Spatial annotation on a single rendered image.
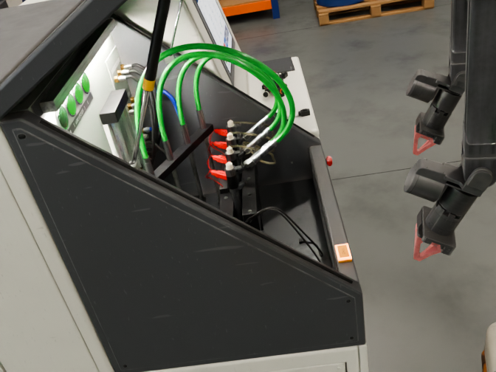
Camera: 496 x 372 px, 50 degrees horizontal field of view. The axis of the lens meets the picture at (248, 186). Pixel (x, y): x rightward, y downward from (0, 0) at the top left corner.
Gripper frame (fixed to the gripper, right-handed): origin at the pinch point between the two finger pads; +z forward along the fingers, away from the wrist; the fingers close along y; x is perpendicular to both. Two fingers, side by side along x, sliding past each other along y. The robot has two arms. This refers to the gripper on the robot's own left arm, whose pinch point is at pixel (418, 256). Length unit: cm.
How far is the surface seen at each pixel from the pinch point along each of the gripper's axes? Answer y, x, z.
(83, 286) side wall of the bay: 22, -63, 20
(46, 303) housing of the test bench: 24, -69, 27
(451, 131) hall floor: -236, 65, 80
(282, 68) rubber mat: -114, -45, 23
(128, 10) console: -48, -87, -8
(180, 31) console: -51, -73, -6
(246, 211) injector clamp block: -16.6, -37.5, 18.7
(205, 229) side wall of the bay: 14.9, -42.8, -0.3
